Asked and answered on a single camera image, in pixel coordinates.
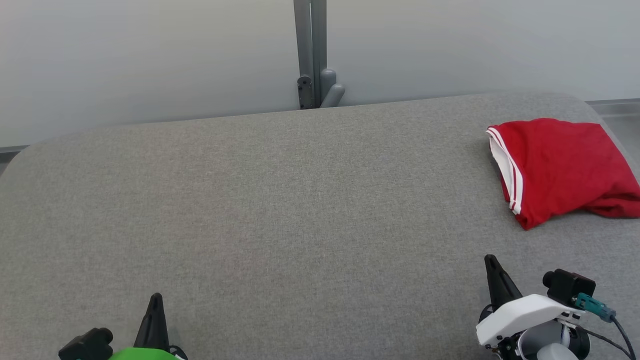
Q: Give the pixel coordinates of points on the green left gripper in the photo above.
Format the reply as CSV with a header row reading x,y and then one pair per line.
x,y
145,355

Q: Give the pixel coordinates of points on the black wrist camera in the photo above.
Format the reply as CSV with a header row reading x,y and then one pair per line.
x,y
570,286
85,345

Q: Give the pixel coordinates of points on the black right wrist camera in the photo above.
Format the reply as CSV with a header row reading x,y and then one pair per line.
x,y
570,286

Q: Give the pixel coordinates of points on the grey metal post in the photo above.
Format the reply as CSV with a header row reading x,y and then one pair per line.
x,y
310,35

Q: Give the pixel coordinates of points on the black hinge plate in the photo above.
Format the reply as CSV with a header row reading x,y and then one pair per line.
x,y
305,92

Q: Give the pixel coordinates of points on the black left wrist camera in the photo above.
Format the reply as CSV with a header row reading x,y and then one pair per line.
x,y
85,345

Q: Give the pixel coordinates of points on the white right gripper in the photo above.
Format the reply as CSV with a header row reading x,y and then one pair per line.
x,y
525,315

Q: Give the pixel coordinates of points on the red white basketball jersey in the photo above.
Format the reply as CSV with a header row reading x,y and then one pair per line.
x,y
565,165

